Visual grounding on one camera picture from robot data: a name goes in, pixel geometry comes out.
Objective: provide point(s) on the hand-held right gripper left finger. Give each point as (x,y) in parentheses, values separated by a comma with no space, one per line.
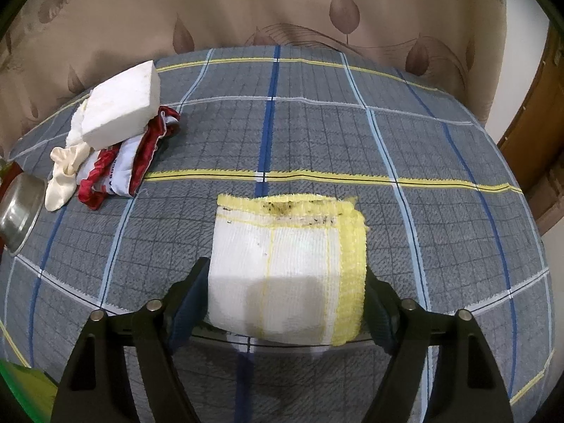
(194,304)

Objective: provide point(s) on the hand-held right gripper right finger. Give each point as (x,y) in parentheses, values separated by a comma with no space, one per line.
(379,321)

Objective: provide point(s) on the white towel with yellow border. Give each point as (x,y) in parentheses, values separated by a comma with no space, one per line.
(286,282)

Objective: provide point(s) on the red and white cloth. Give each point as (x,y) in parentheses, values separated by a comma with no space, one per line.
(127,167)

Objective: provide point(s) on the cream satin cloth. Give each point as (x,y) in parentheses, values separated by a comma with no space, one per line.
(61,185)

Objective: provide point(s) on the green object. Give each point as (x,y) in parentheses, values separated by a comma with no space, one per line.
(24,387)

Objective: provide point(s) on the steel bowl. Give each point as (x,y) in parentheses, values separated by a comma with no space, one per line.
(20,216)

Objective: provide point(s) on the grey plaid blanket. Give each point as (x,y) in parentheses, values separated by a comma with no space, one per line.
(308,132)

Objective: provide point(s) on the white sponge block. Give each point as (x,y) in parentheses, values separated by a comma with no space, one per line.
(123,105)

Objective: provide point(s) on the gold and red tin box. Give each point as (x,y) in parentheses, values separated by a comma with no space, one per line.
(5,187)

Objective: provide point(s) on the wooden door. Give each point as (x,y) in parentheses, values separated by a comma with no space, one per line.
(542,141)

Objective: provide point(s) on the beige leaf print curtain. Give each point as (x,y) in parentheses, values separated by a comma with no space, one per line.
(264,4)

